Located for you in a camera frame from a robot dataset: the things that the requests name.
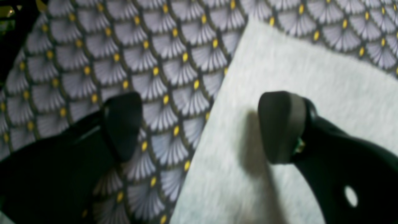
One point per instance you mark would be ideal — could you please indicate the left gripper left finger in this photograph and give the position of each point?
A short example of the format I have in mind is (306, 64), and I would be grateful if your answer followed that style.
(51, 180)

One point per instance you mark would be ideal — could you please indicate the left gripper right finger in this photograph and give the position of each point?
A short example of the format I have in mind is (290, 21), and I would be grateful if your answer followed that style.
(354, 180)

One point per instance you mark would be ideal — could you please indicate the light grey T-shirt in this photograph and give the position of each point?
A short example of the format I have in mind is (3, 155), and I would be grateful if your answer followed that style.
(230, 180)

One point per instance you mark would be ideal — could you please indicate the fan-patterned table cloth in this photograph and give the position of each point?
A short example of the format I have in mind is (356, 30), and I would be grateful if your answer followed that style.
(62, 64)

